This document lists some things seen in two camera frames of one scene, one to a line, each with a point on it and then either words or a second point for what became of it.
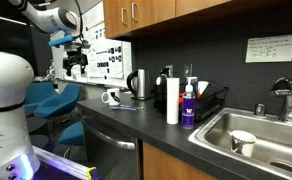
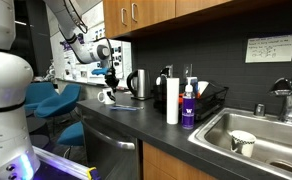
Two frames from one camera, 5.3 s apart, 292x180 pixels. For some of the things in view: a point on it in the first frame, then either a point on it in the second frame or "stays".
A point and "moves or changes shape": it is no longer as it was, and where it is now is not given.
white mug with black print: x=113 y=96 moves or changes shape
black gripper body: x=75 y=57 → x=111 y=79
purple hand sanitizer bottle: x=189 y=106 stays
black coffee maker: x=160 y=94 stays
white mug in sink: x=242 y=142 stays
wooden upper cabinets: x=126 y=17 stays
